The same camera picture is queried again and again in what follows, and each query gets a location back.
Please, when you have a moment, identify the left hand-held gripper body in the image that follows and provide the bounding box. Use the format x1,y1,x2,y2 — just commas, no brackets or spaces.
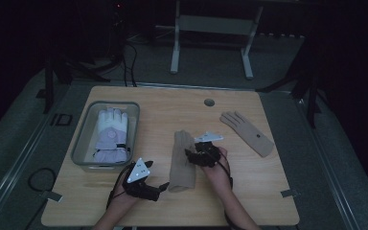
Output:
122,157,161,202

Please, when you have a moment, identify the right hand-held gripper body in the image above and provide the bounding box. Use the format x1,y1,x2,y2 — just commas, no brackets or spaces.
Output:
190,131,224,168

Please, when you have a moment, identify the purple and white ski glove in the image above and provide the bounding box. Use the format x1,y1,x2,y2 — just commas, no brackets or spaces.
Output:
93,107,131,164

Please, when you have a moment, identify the clear plastic storage bin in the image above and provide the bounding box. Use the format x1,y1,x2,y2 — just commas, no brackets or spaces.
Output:
70,101,141,173

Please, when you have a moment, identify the person's left hand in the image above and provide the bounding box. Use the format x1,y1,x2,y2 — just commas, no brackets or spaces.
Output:
107,183,141,211

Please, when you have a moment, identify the person's right hand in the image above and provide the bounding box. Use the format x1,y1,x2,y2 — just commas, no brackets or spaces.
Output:
203,147,234,194

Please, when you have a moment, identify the grey tape piece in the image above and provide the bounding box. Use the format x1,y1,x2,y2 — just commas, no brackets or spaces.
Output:
39,190,63,203
280,189,300,198

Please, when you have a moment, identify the black tripod stand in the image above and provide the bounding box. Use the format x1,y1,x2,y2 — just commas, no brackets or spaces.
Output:
36,54,123,114
257,47,322,128

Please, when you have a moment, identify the dark stand with red light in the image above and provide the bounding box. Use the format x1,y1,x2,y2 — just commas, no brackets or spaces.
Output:
111,0,127,58

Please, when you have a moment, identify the left hand-held gripper cable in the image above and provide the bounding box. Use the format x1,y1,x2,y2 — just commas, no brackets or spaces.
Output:
105,162,136,209

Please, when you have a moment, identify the hand-held gripper cable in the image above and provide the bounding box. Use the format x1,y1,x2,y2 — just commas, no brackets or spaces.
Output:
105,162,136,209
216,149,238,230

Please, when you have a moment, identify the right hand-held gripper cable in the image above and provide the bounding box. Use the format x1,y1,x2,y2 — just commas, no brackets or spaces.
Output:
216,149,238,230

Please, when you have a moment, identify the black floor cable loop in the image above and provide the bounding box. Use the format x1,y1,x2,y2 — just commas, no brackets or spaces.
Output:
27,167,58,194

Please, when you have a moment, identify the white metal desk frame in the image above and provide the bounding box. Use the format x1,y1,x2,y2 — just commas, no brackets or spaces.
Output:
154,0,265,81

